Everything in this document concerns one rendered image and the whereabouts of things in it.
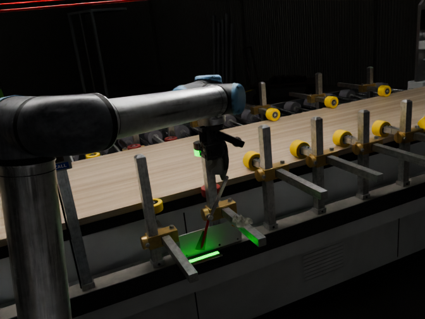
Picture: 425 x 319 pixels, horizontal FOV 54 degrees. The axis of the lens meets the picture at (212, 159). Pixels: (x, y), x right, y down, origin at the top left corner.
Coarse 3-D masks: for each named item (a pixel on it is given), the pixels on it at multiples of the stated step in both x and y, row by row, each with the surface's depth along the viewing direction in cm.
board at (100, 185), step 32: (416, 96) 291; (256, 128) 253; (288, 128) 245; (352, 128) 231; (96, 160) 225; (128, 160) 219; (160, 160) 213; (192, 160) 207; (288, 160) 192; (96, 192) 179; (128, 192) 175; (160, 192) 171; (192, 192) 172; (0, 224) 158; (64, 224) 153
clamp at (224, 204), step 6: (222, 204) 161; (228, 204) 160; (234, 204) 161; (204, 210) 158; (210, 210) 157; (216, 210) 159; (234, 210) 162; (204, 216) 158; (216, 216) 159; (222, 216) 160
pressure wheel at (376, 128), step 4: (380, 120) 211; (376, 124) 210; (380, 124) 208; (384, 124) 208; (388, 124) 209; (372, 128) 212; (376, 128) 209; (380, 128) 207; (376, 132) 210; (380, 132) 208; (384, 132) 210; (380, 136) 210; (384, 136) 210
